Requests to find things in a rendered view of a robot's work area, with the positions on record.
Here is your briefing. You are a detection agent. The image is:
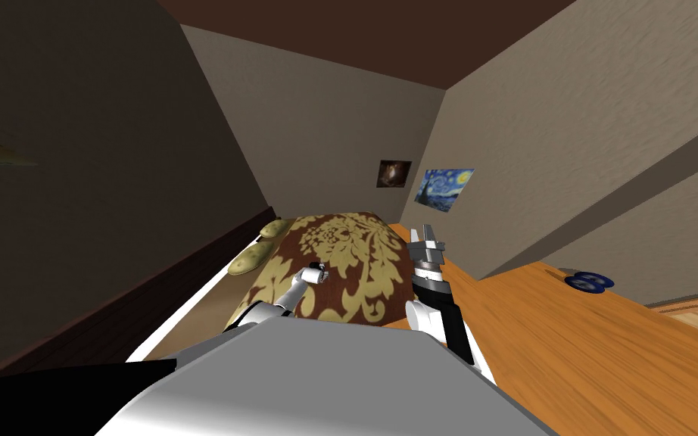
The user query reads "bed with brown floral cover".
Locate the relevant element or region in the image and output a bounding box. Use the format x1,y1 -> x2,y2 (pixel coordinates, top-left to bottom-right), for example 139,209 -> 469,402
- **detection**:
0,205 -> 418,386

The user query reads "dark brown wall picture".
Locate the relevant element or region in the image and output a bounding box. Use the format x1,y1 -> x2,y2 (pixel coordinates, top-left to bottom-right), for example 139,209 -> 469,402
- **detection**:
375,159 -> 413,189

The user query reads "blue dumbbell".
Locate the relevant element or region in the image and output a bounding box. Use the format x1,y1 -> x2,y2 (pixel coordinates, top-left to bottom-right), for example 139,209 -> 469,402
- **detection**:
563,270 -> 616,297

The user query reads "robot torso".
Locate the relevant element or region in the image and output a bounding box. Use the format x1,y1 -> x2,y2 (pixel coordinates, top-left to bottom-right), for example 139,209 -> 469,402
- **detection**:
94,314 -> 562,436

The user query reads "blue starry night painting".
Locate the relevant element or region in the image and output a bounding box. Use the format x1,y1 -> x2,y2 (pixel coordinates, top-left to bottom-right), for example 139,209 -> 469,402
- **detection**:
413,167 -> 477,215

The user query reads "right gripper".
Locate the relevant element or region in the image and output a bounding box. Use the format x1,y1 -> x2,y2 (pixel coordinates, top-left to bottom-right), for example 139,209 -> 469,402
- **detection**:
407,223 -> 447,265

